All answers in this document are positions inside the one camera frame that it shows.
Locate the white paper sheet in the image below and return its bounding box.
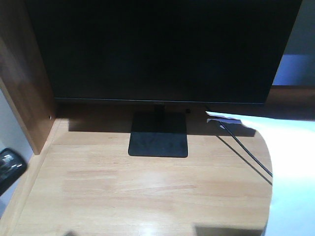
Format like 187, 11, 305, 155
207, 112, 315, 236

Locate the black stapler with orange button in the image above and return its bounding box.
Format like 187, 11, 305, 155
0, 148, 28, 195

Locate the wooden desk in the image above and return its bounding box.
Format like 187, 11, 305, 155
0, 0, 315, 236

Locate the black computer monitor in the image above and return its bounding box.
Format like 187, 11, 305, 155
25, 0, 301, 157

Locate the black monitor cable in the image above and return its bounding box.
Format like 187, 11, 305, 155
205, 105, 273, 177

